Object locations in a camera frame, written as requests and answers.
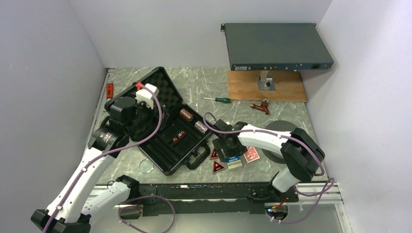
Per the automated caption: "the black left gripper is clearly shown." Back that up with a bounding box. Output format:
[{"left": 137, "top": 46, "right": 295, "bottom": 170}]
[{"left": 125, "top": 92, "right": 169, "bottom": 135}]

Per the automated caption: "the blue playing card deck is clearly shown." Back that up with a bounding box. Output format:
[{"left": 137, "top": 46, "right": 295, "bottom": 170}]
[{"left": 226, "top": 156, "right": 243, "bottom": 169}]

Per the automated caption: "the red playing card deck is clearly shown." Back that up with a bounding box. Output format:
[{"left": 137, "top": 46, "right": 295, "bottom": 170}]
[{"left": 243, "top": 146, "right": 260, "bottom": 163}]

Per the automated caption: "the black foam-lined carrying case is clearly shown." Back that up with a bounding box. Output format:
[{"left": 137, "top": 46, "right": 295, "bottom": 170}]
[{"left": 102, "top": 67, "right": 211, "bottom": 176}]

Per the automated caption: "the poker chip roll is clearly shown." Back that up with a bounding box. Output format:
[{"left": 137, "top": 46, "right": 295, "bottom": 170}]
[
  {"left": 194, "top": 121, "right": 208, "bottom": 134},
  {"left": 179, "top": 108, "right": 193, "bottom": 122}
]

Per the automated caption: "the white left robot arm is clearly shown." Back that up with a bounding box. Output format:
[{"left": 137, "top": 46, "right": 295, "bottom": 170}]
[{"left": 31, "top": 96, "right": 162, "bottom": 233}]

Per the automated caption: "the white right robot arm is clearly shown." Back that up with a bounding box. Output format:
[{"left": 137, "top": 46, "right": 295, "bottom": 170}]
[{"left": 207, "top": 119, "right": 325, "bottom": 201}]

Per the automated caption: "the red dice set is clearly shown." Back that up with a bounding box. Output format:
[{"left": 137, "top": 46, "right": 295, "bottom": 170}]
[{"left": 172, "top": 131, "right": 186, "bottom": 143}]

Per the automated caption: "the upper red triangle button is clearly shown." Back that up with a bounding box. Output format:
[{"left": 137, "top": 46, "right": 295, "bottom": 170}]
[{"left": 209, "top": 148, "right": 219, "bottom": 160}]

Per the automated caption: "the lower red all-in triangle button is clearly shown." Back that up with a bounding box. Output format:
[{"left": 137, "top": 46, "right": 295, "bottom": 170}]
[{"left": 212, "top": 161, "right": 226, "bottom": 174}]

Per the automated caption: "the right clear round disc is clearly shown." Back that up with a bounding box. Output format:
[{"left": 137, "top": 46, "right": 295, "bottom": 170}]
[{"left": 257, "top": 160, "right": 271, "bottom": 173}]

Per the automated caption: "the clear round disc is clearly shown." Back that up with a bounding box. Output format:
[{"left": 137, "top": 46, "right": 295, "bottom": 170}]
[
  {"left": 257, "top": 160, "right": 271, "bottom": 173},
  {"left": 139, "top": 159, "right": 154, "bottom": 173}
]

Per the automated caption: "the left clear round disc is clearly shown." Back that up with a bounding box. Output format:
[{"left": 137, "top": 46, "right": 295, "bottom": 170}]
[{"left": 139, "top": 159, "right": 154, "bottom": 173}]

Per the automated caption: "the plywood base board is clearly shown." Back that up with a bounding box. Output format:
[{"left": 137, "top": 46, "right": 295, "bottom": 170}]
[{"left": 227, "top": 71, "right": 308, "bottom": 102}]

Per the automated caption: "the red-handled adjustable wrench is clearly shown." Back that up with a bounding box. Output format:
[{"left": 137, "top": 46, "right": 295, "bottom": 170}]
[{"left": 106, "top": 81, "right": 114, "bottom": 100}]

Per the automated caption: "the green-handled screwdriver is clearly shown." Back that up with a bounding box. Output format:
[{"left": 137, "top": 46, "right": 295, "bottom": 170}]
[{"left": 203, "top": 97, "right": 232, "bottom": 103}]

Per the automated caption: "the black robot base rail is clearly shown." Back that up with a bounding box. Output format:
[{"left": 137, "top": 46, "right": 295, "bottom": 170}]
[{"left": 126, "top": 182, "right": 299, "bottom": 216}]

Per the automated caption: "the metal device stand bracket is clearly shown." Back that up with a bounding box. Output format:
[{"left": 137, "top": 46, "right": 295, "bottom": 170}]
[{"left": 257, "top": 70, "right": 275, "bottom": 91}]

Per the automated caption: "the grey rack-mount network device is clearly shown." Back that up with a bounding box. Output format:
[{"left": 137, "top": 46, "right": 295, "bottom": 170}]
[{"left": 221, "top": 23, "right": 334, "bottom": 71}]

